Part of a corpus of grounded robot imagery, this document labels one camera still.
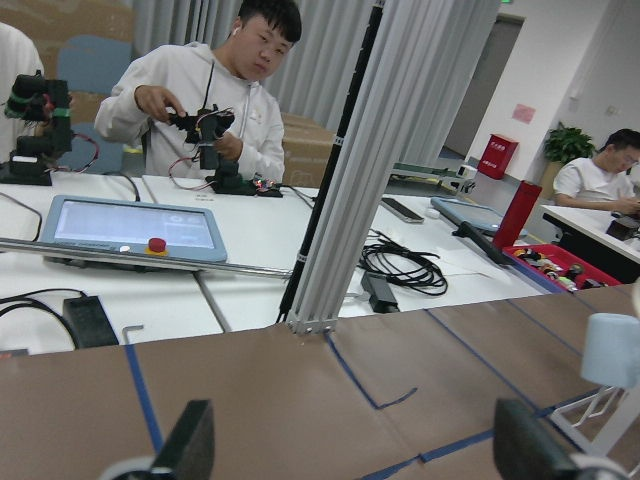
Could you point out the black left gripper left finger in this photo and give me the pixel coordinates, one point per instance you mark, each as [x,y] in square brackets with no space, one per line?
[189,451]

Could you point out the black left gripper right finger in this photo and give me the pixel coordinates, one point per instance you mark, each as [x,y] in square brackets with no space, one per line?
[523,449]

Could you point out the light blue plastic cup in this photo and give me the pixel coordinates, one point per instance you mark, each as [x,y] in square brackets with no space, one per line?
[611,350]

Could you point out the red parts bin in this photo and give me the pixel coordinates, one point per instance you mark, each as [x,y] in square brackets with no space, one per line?
[556,269]

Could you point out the metal reacher grabber tool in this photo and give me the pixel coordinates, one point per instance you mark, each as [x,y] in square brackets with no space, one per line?
[106,256]

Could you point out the black power adapter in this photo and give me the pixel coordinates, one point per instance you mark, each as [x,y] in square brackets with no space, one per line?
[381,298]

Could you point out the red thermos bottle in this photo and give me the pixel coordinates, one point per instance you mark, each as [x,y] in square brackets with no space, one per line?
[517,214]

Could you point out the black smartphone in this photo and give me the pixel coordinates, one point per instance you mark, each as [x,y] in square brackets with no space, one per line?
[401,211]

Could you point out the man in white shirt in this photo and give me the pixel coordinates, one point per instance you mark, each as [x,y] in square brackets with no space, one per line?
[601,183]

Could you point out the red fire cabinet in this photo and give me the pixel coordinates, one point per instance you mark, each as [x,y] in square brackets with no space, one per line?
[497,155]

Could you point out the green potted plant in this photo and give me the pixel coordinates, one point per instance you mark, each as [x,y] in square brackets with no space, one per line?
[564,144]

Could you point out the brown cardboard box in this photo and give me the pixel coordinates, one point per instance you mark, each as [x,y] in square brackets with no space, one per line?
[307,147]

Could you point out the man in white hoodie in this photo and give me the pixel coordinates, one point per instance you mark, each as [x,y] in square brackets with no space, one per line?
[186,79]

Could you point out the white wire cup rack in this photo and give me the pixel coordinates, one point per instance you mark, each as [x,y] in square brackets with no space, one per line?
[604,424]

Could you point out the aluminium frame post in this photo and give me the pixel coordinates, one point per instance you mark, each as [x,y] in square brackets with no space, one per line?
[414,66]

